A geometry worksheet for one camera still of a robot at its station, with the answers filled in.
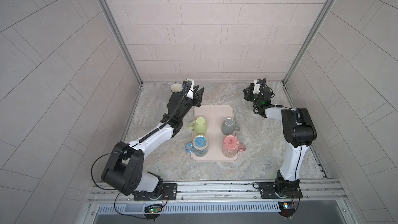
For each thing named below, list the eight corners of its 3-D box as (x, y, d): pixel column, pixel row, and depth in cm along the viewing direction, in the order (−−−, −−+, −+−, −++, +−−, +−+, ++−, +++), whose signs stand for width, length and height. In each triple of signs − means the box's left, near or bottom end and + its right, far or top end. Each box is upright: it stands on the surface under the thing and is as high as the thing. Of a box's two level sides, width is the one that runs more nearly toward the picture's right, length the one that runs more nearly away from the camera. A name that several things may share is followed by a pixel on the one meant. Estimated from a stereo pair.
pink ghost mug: (222, 157, 83) (224, 150, 74) (221, 143, 88) (223, 135, 79) (243, 157, 83) (248, 150, 74) (241, 143, 88) (245, 135, 79)
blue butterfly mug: (186, 157, 83) (184, 149, 75) (187, 143, 88) (186, 135, 80) (207, 157, 83) (208, 149, 75) (207, 143, 88) (208, 135, 80)
